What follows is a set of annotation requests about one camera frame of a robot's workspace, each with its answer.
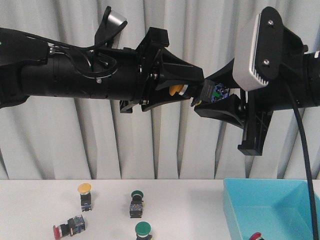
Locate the red push button lying down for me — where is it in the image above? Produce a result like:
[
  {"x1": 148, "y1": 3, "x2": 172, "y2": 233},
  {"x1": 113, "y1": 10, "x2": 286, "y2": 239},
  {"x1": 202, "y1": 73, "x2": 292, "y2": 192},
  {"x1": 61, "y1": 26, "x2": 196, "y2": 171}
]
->
[{"x1": 52, "y1": 215, "x2": 86, "y2": 240}]

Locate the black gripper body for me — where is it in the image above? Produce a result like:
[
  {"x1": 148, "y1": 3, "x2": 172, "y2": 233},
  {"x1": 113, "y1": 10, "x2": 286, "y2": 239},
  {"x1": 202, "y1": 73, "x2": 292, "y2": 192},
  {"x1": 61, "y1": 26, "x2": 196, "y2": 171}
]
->
[
  {"x1": 116, "y1": 27, "x2": 169, "y2": 114},
  {"x1": 238, "y1": 27, "x2": 309, "y2": 156}
]

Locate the upright yellow push button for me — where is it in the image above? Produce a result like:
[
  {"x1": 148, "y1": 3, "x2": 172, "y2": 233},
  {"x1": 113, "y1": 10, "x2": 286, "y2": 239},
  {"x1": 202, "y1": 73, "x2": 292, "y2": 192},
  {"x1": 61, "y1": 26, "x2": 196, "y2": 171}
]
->
[{"x1": 77, "y1": 183, "x2": 92, "y2": 212}]

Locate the yellow mushroom push button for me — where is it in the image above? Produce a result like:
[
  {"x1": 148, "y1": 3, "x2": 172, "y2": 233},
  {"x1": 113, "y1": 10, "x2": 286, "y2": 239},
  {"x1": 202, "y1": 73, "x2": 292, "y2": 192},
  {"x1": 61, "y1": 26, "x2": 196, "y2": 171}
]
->
[{"x1": 169, "y1": 79, "x2": 230, "y2": 107}]

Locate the green push button lying down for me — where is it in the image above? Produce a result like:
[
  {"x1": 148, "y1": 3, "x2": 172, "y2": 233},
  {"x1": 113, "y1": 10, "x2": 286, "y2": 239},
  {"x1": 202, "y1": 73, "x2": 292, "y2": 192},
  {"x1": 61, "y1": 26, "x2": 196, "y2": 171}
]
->
[{"x1": 129, "y1": 190, "x2": 144, "y2": 219}]

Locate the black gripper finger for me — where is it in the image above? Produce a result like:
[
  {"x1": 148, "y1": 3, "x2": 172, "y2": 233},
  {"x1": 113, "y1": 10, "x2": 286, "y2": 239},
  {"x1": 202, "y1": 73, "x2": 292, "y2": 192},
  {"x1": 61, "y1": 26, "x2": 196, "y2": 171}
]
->
[
  {"x1": 141, "y1": 94, "x2": 190, "y2": 112},
  {"x1": 194, "y1": 94, "x2": 246, "y2": 129},
  {"x1": 205, "y1": 58, "x2": 240, "y2": 89},
  {"x1": 152, "y1": 47, "x2": 203, "y2": 91}
]

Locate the upright green push button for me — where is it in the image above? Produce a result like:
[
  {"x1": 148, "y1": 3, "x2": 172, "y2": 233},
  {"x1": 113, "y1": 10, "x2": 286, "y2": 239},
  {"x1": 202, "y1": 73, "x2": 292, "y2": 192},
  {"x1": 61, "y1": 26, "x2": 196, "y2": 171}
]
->
[{"x1": 135, "y1": 221, "x2": 152, "y2": 240}]

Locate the light blue plastic box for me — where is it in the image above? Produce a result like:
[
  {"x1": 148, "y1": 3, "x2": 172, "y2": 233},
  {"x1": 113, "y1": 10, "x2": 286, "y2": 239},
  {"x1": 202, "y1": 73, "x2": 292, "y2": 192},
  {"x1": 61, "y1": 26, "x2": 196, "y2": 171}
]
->
[{"x1": 223, "y1": 178, "x2": 313, "y2": 240}]

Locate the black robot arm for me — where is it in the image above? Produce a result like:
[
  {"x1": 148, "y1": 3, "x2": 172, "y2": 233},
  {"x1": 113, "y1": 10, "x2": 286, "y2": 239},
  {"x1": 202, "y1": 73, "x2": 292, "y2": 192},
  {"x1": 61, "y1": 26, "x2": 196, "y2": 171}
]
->
[
  {"x1": 0, "y1": 27, "x2": 204, "y2": 113},
  {"x1": 194, "y1": 24, "x2": 320, "y2": 156}
]

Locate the red mushroom push button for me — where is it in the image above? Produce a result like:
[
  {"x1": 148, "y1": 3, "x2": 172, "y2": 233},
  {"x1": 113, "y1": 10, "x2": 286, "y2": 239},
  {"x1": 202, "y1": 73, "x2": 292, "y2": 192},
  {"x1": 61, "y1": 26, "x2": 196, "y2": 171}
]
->
[{"x1": 249, "y1": 232, "x2": 263, "y2": 240}]

